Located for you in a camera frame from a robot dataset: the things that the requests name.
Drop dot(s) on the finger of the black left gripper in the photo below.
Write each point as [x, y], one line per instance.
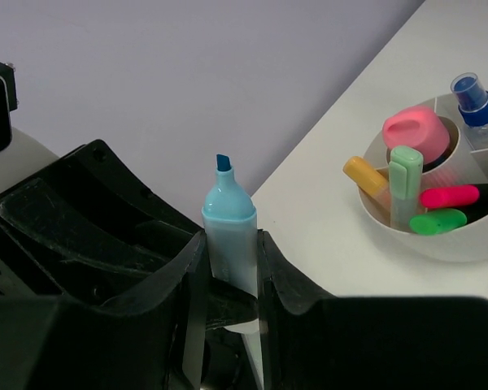
[89, 246]

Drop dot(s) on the pink crayon bottle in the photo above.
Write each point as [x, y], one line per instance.
[417, 127]

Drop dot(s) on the black pink highlighter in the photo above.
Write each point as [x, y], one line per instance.
[455, 196]

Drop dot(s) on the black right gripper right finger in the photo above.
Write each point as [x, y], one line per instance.
[311, 339]

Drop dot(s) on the blue capped glue bottle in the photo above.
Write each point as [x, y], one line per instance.
[472, 100]

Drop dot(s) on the pale blue highlighter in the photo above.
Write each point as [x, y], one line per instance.
[230, 223]

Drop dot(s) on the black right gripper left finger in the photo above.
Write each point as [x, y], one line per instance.
[149, 337]

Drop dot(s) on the pale green highlighter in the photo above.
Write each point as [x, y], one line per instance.
[405, 172]

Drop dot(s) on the black green highlighter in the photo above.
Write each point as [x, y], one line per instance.
[438, 221]

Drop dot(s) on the yellow cap eraser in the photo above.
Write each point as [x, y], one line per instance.
[369, 180]

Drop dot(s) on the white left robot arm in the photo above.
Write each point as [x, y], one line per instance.
[20, 162]

